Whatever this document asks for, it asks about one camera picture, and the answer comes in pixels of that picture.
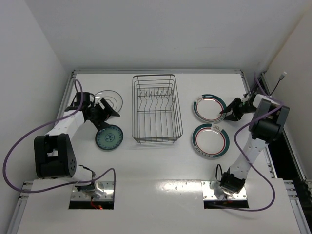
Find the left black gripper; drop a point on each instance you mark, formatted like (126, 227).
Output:
(101, 114)

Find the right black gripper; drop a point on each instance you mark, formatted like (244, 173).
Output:
(236, 109)

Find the green red rimmed plate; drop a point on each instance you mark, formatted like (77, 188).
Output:
(209, 108)
(210, 140)

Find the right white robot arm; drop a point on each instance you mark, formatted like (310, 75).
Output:
(269, 118)

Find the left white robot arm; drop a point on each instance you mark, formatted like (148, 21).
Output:
(54, 154)

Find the teal patterned small plate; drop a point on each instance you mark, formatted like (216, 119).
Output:
(109, 138)

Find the clear glass plate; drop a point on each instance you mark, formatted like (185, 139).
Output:
(113, 98)

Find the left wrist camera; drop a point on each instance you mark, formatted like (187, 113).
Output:
(82, 101)

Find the metal wire dish rack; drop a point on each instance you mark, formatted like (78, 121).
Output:
(156, 113)

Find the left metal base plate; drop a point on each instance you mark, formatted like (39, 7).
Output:
(98, 191)

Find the metal base plate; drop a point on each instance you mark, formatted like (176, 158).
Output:
(98, 191)
(211, 191)

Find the aluminium table frame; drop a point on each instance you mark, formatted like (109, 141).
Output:
(158, 185)

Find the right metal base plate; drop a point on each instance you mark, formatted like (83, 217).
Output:
(211, 191)

